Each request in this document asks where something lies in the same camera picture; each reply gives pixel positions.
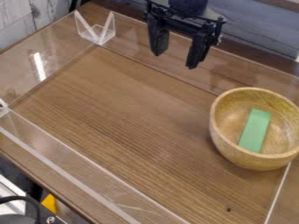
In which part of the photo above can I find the yellow tag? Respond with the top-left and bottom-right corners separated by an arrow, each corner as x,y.
41,194 -> 57,214

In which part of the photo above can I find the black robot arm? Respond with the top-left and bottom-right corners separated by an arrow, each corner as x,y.
144,0 -> 227,69

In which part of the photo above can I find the clear acrylic corner bracket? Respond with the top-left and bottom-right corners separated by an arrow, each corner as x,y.
73,11 -> 116,46

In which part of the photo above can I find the clear acrylic tray wall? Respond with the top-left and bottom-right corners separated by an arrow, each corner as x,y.
0,99 -> 189,224

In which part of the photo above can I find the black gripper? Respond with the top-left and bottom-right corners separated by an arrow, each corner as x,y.
145,0 -> 227,69

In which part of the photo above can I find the black cable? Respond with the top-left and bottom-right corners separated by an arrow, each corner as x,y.
0,195 -> 43,224

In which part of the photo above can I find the green rectangular block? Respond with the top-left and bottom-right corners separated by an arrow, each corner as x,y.
237,108 -> 272,153

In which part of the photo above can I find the brown wooden bowl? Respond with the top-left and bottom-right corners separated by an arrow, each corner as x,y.
209,87 -> 299,171

